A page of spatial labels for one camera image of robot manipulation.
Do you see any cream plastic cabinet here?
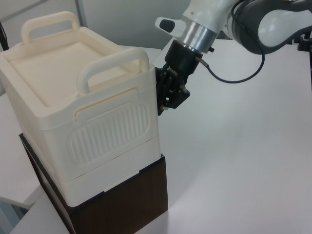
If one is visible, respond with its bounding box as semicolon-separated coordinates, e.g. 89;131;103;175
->
0;11;163;208

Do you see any black camera pole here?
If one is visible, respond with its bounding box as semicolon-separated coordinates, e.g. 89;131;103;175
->
0;21;10;52

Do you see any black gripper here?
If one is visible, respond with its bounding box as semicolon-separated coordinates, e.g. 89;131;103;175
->
156;40;204;117

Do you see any dark brown wooden drawer box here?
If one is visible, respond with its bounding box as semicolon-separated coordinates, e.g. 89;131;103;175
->
19;133;169;234

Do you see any grey wall corner post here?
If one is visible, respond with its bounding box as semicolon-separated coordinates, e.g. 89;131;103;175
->
77;0;89;28

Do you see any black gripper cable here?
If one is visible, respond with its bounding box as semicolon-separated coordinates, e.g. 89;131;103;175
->
195;2;266;83

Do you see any black clamp camera mount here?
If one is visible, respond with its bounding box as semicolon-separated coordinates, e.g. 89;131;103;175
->
293;30;312;52

